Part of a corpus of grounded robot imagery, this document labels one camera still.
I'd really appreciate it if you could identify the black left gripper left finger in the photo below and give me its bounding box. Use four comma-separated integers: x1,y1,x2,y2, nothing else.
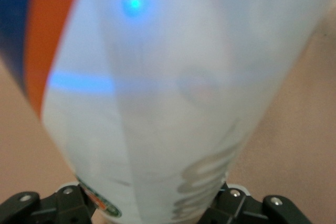
0,184,97,224

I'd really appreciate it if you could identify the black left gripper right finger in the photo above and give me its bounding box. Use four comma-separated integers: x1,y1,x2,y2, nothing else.
199,187,313,224

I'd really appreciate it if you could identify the white tennis ball can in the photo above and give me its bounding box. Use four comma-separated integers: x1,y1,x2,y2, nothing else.
0,0,334,224

